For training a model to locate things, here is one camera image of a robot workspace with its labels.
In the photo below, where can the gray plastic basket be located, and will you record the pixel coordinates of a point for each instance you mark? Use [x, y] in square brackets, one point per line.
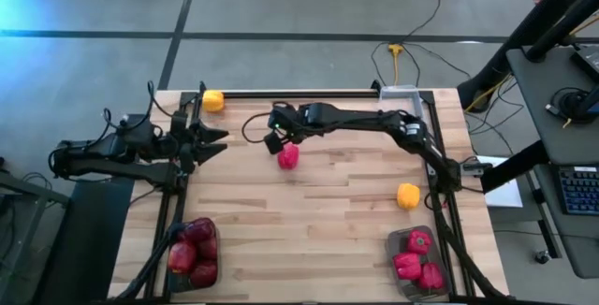
[180, 282]
[397, 242]

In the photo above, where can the gray side desk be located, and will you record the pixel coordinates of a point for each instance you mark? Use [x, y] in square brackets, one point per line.
[538, 108]

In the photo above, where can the white paper sheet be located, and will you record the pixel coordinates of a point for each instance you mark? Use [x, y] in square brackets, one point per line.
[505, 195]

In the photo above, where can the clear plastic bin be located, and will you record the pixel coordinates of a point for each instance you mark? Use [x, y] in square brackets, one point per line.
[398, 93]

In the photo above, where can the yellow bell pepper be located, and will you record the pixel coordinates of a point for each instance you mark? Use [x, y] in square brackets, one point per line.
[408, 196]
[213, 101]

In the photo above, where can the yellow power plug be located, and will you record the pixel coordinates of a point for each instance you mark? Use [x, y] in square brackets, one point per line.
[395, 49]

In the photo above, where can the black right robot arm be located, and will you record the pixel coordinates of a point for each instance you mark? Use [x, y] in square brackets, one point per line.
[355, 115]

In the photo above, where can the black caster wheel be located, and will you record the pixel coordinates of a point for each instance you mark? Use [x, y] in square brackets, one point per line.
[543, 257]

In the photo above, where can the dark metal cart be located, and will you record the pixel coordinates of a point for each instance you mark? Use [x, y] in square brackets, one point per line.
[33, 192]

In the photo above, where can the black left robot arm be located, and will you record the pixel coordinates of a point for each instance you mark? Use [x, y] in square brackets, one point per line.
[117, 169]

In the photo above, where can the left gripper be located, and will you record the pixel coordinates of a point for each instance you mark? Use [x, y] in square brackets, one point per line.
[182, 146]

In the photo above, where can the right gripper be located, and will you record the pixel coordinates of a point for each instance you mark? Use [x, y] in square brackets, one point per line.
[290, 122]

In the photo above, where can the dark red apple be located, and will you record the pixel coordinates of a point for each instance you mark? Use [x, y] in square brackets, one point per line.
[208, 249]
[199, 230]
[203, 274]
[181, 257]

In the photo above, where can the black tower fan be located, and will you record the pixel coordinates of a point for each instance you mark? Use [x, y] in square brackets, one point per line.
[529, 29]

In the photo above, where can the black stand pole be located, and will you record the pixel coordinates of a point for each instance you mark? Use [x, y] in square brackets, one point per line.
[561, 26]

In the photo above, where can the black keyboard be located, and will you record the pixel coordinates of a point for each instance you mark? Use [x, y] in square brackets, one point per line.
[580, 190]

